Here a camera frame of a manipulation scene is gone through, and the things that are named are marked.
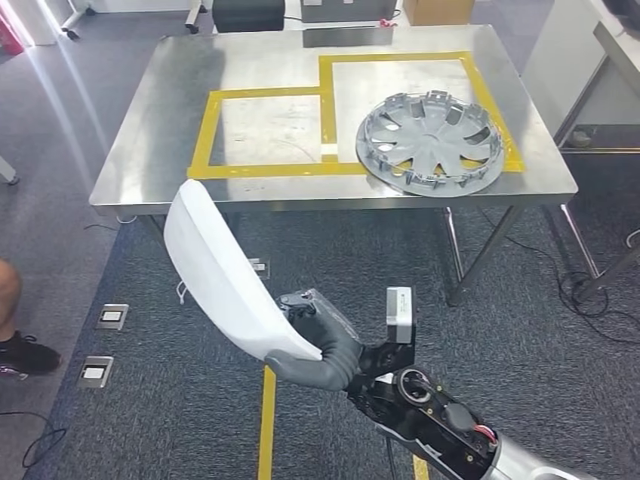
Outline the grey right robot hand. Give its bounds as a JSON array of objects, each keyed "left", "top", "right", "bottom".
[{"left": 265, "top": 289, "right": 365, "bottom": 392}]

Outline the white curved plastic part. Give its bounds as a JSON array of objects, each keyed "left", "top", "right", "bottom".
[{"left": 164, "top": 179, "right": 324, "bottom": 363}]

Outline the steel workbench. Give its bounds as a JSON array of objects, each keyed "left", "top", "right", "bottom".
[{"left": 88, "top": 25, "right": 580, "bottom": 307}]

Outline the silver wheel hubcap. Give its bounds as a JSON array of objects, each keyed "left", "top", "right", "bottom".
[{"left": 355, "top": 90, "right": 505, "bottom": 198}]

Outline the metal floor socket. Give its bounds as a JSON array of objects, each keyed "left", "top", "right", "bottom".
[
  {"left": 96, "top": 303, "right": 130, "bottom": 331},
  {"left": 76, "top": 355, "right": 115, "bottom": 390}
]

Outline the grey laptop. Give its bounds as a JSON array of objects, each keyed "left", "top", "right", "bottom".
[{"left": 300, "top": 0, "right": 398, "bottom": 24}]

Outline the black zip case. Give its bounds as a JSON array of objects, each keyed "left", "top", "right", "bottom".
[{"left": 212, "top": 0, "right": 286, "bottom": 33}]

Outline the brown cardboard box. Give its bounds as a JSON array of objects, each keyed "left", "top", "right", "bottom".
[{"left": 402, "top": 0, "right": 475, "bottom": 26}]

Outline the white stand foot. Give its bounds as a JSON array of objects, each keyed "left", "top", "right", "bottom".
[
  {"left": 185, "top": 0, "right": 208, "bottom": 34},
  {"left": 61, "top": 0, "right": 96, "bottom": 41}
]

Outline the steel table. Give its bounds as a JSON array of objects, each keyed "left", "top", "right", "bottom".
[{"left": 519, "top": 0, "right": 640, "bottom": 303}]

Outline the person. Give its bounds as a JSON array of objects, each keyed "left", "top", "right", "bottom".
[{"left": 0, "top": 259, "right": 62, "bottom": 379}]

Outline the red plastic object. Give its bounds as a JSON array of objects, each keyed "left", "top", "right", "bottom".
[{"left": 0, "top": 13, "right": 25, "bottom": 58}]

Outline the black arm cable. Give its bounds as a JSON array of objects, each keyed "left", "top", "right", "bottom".
[{"left": 385, "top": 437, "right": 399, "bottom": 480}]

